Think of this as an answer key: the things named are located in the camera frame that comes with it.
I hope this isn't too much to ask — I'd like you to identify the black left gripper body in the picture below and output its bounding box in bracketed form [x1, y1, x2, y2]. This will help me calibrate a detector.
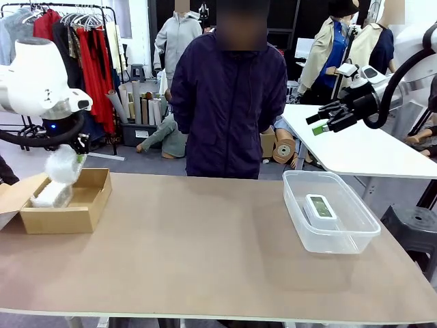
[43, 115, 80, 144]

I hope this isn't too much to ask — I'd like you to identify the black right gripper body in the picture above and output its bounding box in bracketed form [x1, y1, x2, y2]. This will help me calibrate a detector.
[345, 84, 379, 121]

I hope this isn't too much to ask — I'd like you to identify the bubble-wrapped clock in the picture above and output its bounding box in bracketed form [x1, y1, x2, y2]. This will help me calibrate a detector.
[29, 180, 74, 209]
[44, 143, 85, 188]

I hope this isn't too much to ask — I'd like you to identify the white digital clock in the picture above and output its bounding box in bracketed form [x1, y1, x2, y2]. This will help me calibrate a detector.
[302, 193, 337, 226]

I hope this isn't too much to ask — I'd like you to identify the white bar on floor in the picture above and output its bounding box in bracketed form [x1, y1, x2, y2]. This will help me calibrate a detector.
[85, 151, 126, 161]

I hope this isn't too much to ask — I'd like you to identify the white table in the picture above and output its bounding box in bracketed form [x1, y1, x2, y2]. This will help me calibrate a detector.
[278, 103, 437, 206]

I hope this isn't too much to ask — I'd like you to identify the white plastic crate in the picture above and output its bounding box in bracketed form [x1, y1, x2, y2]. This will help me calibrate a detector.
[281, 80, 301, 103]

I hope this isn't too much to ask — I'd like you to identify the dark grey storage bin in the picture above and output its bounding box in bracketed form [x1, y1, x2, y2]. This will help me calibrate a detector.
[121, 122, 161, 148]

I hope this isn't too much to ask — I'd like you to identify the mannequin in light blue clothes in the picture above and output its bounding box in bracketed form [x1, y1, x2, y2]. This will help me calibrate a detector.
[272, 114, 324, 170]

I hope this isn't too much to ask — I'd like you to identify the grey cardboard tube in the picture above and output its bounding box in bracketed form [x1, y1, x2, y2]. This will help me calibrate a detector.
[105, 89, 129, 124]

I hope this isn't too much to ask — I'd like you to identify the mannequin in beige coat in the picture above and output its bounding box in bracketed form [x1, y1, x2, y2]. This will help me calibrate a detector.
[297, 0, 358, 105]

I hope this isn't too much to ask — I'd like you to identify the mannequin in cream vest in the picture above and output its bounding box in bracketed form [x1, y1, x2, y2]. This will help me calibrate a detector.
[354, 0, 399, 81]

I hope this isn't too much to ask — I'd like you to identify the brown paper roll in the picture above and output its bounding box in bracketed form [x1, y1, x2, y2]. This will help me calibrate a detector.
[272, 128, 297, 165]

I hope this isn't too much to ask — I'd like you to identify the beige cardboard tube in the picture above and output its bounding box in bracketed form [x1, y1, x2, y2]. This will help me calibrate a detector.
[118, 84, 136, 120]

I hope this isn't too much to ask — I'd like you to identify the long red dress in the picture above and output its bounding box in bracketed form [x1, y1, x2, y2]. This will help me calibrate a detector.
[75, 27, 115, 134]

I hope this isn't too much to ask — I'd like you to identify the bystander in dark clothes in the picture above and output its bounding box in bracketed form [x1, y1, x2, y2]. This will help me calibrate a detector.
[0, 155, 20, 187]

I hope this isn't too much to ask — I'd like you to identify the tall pale grey tube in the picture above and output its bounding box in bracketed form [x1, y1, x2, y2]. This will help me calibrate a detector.
[132, 80, 143, 126]

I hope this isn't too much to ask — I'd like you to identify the bare mannequin lying down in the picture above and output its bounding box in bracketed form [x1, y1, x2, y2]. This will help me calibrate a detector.
[404, 112, 437, 158]

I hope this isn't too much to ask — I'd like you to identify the open cardboard box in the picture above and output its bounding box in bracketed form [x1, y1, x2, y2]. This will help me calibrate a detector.
[261, 131, 276, 159]

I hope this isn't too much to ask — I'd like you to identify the brown cardboard box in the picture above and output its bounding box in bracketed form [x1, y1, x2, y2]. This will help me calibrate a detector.
[0, 167, 113, 235]

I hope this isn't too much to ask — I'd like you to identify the white cardboard tube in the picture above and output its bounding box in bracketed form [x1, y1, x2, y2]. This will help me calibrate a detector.
[149, 98, 163, 126]

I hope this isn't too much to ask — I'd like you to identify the black garment on hanger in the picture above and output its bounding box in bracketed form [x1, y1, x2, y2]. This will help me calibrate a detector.
[53, 22, 83, 90]

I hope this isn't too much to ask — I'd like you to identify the cream garment on hanger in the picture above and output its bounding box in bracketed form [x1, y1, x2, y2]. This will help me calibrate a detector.
[104, 22, 128, 85]

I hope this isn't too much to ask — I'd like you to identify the red jacket on hanger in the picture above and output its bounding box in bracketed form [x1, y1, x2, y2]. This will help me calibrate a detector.
[32, 8, 64, 44]

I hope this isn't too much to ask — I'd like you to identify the person in purple jacket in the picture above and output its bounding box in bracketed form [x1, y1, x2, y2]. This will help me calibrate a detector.
[169, 0, 288, 180]

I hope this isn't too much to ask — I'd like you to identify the grey fuzzy garment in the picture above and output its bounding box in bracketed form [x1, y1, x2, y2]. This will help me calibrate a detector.
[0, 8, 35, 66]

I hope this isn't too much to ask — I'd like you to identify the clear plastic container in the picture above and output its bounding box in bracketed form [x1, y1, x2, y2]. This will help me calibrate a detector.
[282, 169, 382, 255]

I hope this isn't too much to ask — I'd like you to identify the black plastic stool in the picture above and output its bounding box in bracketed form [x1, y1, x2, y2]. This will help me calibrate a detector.
[380, 204, 437, 271]

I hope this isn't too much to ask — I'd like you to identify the mannequin in grey hoodie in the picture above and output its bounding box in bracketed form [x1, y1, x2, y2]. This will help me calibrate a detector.
[153, 0, 203, 81]

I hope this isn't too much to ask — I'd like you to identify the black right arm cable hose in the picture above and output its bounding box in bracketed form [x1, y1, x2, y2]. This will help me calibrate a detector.
[363, 25, 437, 130]

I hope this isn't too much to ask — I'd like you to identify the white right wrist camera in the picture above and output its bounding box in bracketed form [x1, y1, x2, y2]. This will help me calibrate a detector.
[337, 62, 363, 88]

